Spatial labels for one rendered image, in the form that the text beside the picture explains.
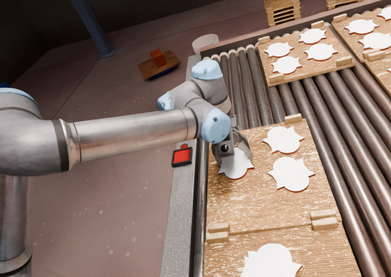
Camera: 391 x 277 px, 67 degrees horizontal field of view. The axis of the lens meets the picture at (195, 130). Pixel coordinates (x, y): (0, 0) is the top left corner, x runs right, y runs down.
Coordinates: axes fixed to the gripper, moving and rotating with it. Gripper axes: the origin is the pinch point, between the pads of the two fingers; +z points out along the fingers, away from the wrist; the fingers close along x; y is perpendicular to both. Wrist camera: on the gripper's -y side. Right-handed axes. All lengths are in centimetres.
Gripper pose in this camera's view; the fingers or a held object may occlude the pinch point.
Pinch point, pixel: (235, 162)
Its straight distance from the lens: 99.2
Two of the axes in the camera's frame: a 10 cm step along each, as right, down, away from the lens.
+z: 3.1, 7.5, 5.8
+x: -9.5, 2.0, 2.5
